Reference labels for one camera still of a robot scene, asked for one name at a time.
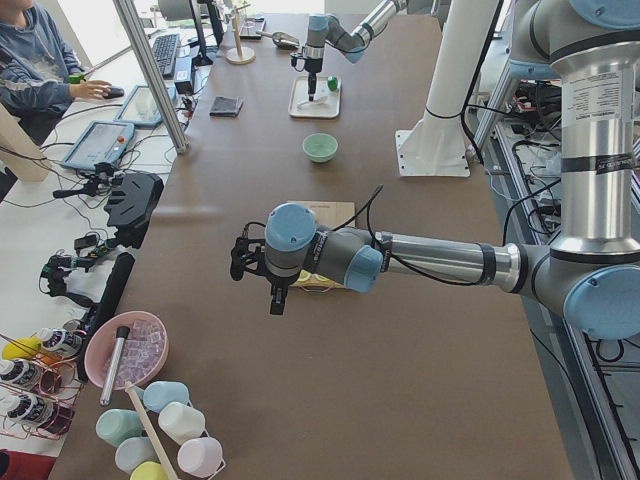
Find black monitor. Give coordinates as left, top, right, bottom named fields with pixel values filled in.
left=189, top=0, right=224, bottom=66

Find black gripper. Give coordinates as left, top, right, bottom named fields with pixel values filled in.
left=230, top=236, right=294, bottom=315
left=290, top=47, right=324, bottom=102

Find blue teach pendant near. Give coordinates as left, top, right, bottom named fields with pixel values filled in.
left=61, top=121, right=135, bottom=172

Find person in blue hoodie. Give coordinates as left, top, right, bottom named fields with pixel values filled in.
left=1, top=1, right=111, bottom=145

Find single lemon slice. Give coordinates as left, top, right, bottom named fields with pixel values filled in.
left=297, top=270, right=311, bottom=283

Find copper wire bottle basket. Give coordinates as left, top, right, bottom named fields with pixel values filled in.
left=1, top=328, right=83, bottom=440

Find wooden cutting board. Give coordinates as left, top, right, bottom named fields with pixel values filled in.
left=290, top=200, right=356, bottom=292

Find green lime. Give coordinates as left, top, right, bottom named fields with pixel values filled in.
left=326, top=76, right=340, bottom=92

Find blue teach pendant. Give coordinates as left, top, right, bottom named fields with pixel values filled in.
left=114, top=85, right=162, bottom=129
left=61, top=121, right=135, bottom=172

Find black keyboard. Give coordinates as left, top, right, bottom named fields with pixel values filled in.
left=151, top=34, right=180, bottom=78

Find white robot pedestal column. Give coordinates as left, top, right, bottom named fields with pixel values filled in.
left=396, top=0, right=502, bottom=177

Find wooden mug tree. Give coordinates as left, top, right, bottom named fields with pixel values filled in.
left=224, top=1, right=255, bottom=65

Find mint green bowl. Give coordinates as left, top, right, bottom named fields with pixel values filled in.
left=302, top=133, right=338, bottom=163

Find white ceramic spoon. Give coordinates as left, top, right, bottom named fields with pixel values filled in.
left=296, top=96, right=329, bottom=109

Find blue teach pendant far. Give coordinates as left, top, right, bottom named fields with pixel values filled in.
left=114, top=85, right=162, bottom=129

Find stacked lemon slices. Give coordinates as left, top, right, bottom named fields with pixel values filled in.
left=310, top=273, right=333, bottom=285

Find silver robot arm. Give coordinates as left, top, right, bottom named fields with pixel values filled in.
left=291, top=0, right=409, bottom=101
left=230, top=1, right=639, bottom=340

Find grey folded cloth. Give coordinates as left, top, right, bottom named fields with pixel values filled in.
left=209, top=96, right=244, bottom=117

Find pink bowl with ice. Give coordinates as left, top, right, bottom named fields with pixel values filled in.
left=84, top=311, right=169, bottom=390

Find cream rectangular tray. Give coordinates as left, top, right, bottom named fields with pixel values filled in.
left=288, top=75, right=342, bottom=119

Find pastel cup rack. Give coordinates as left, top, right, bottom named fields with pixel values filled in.
left=95, top=381, right=227, bottom=479

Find aluminium frame post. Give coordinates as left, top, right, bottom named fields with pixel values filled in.
left=112, top=0, right=189, bottom=154

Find metal scoop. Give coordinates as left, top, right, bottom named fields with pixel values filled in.
left=256, top=30, right=300, bottom=50

